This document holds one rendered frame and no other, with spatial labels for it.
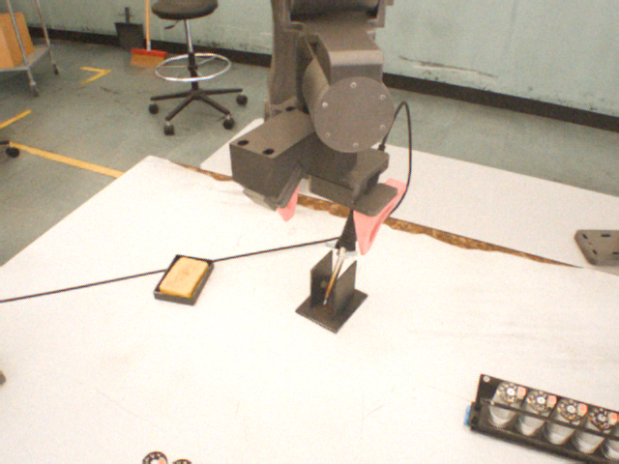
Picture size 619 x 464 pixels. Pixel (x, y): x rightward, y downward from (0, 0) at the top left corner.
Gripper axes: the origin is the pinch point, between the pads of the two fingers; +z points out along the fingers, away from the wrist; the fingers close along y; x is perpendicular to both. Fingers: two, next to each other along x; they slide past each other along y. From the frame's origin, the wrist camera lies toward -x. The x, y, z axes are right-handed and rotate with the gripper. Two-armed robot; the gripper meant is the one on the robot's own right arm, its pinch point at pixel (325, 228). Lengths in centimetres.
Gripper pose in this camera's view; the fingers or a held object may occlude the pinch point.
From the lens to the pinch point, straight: 51.9
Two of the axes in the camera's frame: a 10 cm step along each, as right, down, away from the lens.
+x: 5.8, -5.1, 6.4
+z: 0.0, 7.8, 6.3
